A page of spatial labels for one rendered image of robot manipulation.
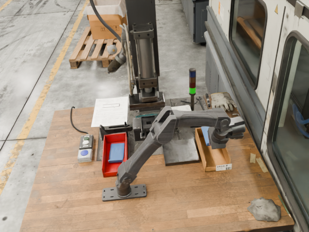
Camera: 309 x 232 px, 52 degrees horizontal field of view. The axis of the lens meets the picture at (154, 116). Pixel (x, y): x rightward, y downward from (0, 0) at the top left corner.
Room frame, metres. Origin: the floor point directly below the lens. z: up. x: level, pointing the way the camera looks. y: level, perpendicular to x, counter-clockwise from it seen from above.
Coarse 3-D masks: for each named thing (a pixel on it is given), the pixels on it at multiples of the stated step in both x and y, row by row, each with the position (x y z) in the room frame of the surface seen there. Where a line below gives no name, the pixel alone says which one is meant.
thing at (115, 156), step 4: (112, 144) 1.29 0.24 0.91; (116, 144) 1.29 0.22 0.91; (120, 144) 1.29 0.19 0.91; (112, 148) 1.26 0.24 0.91; (120, 148) 1.25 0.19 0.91; (112, 152) 1.23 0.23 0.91; (116, 152) 1.22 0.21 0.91; (120, 152) 1.22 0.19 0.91; (112, 156) 1.20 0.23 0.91; (116, 156) 1.20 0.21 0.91; (120, 156) 1.19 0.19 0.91; (108, 160) 1.15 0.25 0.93; (112, 160) 1.14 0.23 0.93; (116, 160) 1.14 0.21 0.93; (120, 160) 1.15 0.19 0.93
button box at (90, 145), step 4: (72, 108) 1.68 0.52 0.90; (72, 124) 1.50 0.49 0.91; (76, 128) 1.46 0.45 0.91; (84, 132) 1.42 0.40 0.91; (84, 136) 1.35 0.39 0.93; (88, 136) 1.35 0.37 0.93; (92, 136) 1.35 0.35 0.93; (80, 140) 1.32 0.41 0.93; (84, 140) 1.31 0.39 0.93; (88, 140) 1.31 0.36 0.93; (92, 140) 1.32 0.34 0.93; (80, 144) 1.29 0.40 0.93; (88, 144) 1.28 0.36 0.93; (92, 144) 1.29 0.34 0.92; (80, 148) 1.26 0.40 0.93; (84, 148) 1.26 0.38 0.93; (88, 148) 1.26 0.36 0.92; (92, 148) 1.28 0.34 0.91
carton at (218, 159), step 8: (200, 128) 1.29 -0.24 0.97; (200, 136) 1.29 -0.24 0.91; (200, 144) 1.17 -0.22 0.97; (200, 152) 1.15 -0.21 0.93; (208, 152) 1.17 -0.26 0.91; (216, 152) 1.17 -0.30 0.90; (224, 152) 1.13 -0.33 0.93; (208, 160) 1.12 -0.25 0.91; (216, 160) 1.11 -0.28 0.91; (224, 160) 1.11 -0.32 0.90; (208, 168) 1.05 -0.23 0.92; (216, 168) 1.05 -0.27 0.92; (224, 168) 1.05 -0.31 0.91
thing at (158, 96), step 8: (144, 88) 1.39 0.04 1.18; (152, 88) 1.38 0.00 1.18; (136, 96) 1.38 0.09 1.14; (144, 96) 1.31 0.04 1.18; (152, 96) 1.31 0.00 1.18; (160, 96) 1.36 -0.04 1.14; (136, 104) 1.31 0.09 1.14; (144, 104) 1.31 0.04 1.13; (152, 104) 1.31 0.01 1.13; (160, 104) 1.32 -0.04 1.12
